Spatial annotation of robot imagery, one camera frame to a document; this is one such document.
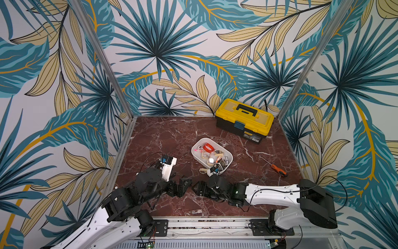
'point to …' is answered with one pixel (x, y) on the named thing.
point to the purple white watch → (226, 160)
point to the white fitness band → (211, 160)
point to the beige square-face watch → (218, 153)
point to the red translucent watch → (208, 148)
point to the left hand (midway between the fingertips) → (182, 181)
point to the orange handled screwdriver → (282, 172)
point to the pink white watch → (199, 149)
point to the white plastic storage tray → (208, 153)
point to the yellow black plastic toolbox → (248, 122)
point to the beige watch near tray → (202, 170)
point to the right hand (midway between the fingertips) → (195, 191)
